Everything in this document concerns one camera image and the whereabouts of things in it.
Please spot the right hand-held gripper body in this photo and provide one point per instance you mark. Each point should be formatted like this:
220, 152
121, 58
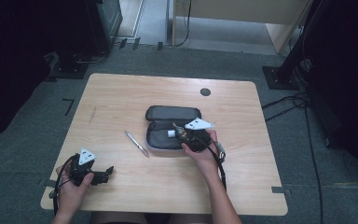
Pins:
195, 140

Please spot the grey tape strip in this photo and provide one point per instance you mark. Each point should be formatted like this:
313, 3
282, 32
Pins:
281, 190
45, 183

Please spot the person's right hand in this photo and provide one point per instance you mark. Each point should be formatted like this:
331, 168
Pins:
206, 160

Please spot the silver pen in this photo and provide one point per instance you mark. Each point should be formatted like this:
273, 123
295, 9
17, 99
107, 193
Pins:
136, 143

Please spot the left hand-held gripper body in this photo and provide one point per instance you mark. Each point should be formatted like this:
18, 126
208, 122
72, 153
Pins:
80, 169

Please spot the black stand base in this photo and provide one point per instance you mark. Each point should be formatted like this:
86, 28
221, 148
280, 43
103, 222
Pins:
70, 70

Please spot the black stand with square base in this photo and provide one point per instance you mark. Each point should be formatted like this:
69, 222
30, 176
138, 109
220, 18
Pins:
279, 77

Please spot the light wooden furniture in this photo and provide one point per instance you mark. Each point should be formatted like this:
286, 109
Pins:
242, 11

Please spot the dark grey pencil case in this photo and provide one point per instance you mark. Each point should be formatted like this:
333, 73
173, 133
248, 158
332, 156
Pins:
164, 113

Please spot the black cabinet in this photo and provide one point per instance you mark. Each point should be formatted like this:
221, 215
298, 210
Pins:
105, 21

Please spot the black round table hole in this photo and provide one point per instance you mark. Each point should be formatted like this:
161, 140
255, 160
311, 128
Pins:
205, 92

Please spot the dark curtain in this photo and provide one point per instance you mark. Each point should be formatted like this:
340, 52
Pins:
351, 77
12, 62

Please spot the person's left hand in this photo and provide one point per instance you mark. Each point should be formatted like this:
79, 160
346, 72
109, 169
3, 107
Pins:
70, 196

